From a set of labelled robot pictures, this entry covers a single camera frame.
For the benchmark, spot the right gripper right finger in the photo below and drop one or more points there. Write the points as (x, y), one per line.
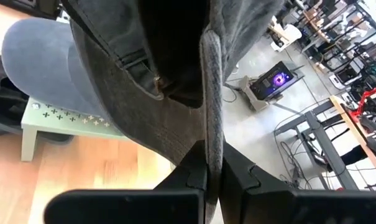
(284, 207)

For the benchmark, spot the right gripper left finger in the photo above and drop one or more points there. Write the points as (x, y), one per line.
(128, 205)

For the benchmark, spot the dark grey cap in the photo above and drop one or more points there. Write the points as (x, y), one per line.
(138, 118)

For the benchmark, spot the blue-grey cap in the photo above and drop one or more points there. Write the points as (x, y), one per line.
(41, 62)

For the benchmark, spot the red robot arm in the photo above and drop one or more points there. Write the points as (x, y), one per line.
(371, 96)

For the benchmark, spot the green perforated metal shelf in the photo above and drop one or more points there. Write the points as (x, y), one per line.
(29, 143)

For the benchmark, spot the black computer purple screen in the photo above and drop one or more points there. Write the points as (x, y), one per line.
(273, 81)

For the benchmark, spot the grey metal desk frame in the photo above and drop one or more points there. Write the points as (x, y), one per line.
(324, 143)

